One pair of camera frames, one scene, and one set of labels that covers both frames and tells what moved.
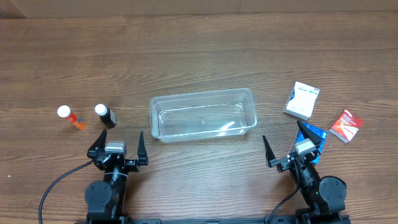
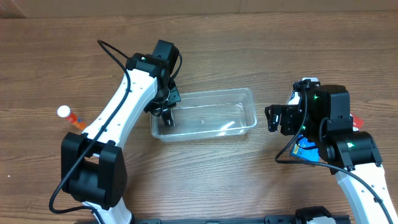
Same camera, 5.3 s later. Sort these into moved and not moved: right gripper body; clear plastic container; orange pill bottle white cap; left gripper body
Moved: right gripper body; left gripper body
Not moved: orange pill bottle white cap; clear plastic container
